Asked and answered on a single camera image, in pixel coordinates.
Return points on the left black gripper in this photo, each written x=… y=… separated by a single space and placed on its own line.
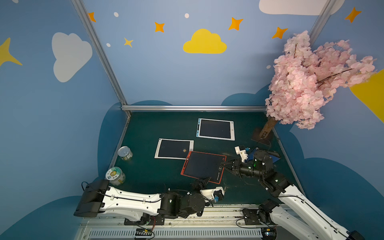
x=199 y=185

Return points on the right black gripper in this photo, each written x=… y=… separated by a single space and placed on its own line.
x=236 y=165

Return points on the blue wiping cloth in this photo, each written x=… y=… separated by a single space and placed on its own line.
x=274 y=155

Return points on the red frame drawing tablet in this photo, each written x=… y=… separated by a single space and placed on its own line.
x=200 y=165

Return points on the white blue drawing tablet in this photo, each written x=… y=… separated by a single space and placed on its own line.
x=215 y=129

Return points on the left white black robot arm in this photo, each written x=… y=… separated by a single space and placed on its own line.
x=101 y=199

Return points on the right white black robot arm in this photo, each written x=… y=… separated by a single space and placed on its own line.
x=310 y=223

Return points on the dark square tree base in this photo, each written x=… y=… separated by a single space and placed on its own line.
x=262 y=137

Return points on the right small circuit board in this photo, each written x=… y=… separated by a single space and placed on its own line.
x=268 y=234

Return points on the small circuit board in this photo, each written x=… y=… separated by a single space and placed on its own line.
x=268 y=234
x=141 y=234

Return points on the left small circuit board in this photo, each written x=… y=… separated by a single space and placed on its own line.
x=141 y=234

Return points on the silver tin can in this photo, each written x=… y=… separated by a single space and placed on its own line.
x=125 y=153

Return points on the pink cherry blossom tree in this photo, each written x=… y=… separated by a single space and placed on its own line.
x=305 y=80

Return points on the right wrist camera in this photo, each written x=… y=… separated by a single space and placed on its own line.
x=242 y=152

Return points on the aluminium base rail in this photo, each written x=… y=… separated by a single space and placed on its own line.
x=221 y=222

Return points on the white frame drawing tablet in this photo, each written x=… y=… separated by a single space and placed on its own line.
x=173 y=149

